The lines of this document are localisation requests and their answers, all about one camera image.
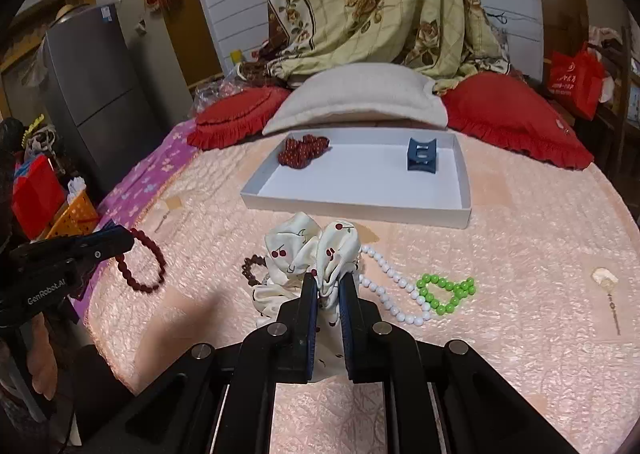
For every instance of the white shallow tray box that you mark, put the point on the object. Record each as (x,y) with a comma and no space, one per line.
(364,176)

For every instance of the red shopping bag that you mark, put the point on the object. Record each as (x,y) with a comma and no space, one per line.
(575,81)

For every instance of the red ruffled pillow left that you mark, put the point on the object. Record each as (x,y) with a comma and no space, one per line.
(235,118)

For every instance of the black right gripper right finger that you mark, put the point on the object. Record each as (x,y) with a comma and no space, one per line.
(374,350)

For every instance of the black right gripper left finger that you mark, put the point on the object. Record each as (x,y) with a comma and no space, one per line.
(283,351)

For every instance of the floral yellow green blanket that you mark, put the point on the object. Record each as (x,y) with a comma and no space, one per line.
(446,40)

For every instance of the cream cherry print scrunchie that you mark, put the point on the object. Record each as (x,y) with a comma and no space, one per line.
(298,247)

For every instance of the purple patterned bed sheet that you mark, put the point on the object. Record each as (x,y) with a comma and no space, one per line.
(128,200)

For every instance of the white beige pillow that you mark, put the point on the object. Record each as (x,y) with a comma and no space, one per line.
(362,92)

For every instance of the orange plastic basket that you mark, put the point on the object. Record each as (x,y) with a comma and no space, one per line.
(78,218)

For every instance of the blue hair claw clip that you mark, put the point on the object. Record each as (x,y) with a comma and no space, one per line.
(422,156)

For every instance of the grey refrigerator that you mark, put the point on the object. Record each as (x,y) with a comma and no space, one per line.
(94,98)

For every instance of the small pin on card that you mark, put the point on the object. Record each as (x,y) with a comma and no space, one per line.
(163,210)

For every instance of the red pillow right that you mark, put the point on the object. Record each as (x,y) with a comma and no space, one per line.
(505,112)

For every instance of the red box left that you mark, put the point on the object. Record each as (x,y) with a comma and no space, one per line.
(37,195)

